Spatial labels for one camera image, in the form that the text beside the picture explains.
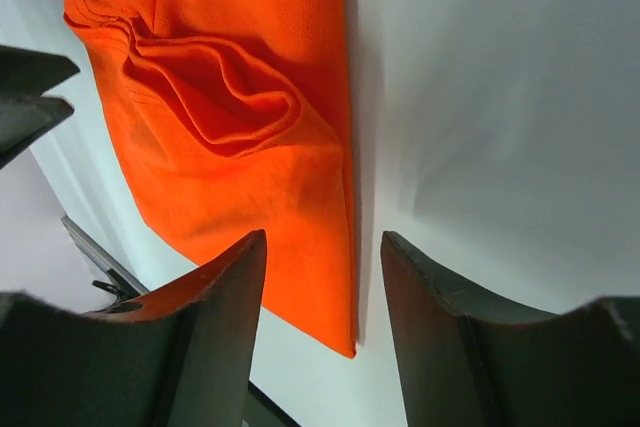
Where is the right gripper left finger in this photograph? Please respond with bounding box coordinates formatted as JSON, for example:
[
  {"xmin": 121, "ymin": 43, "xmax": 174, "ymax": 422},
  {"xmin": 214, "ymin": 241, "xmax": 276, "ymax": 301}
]
[{"xmin": 1, "ymin": 230, "xmax": 267, "ymax": 426}]

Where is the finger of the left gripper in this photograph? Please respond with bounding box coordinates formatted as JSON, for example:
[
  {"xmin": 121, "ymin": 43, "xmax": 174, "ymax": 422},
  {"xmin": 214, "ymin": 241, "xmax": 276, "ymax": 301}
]
[
  {"xmin": 0, "ymin": 45, "xmax": 80, "ymax": 96},
  {"xmin": 0, "ymin": 95, "xmax": 74, "ymax": 168}
]

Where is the orange t-shirt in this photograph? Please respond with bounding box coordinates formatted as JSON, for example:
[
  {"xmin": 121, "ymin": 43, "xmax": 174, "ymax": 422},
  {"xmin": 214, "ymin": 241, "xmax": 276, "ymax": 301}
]
[{"xmin": 64, "ymin": 0, "xmax": 358, "ymax": 358}]

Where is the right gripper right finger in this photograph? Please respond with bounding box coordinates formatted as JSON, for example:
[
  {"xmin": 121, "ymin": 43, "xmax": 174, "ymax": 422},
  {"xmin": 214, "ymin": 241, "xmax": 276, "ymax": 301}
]
[{"xmin": 380, "ymin": 231, "xmax": 639, "ymax": 426}]

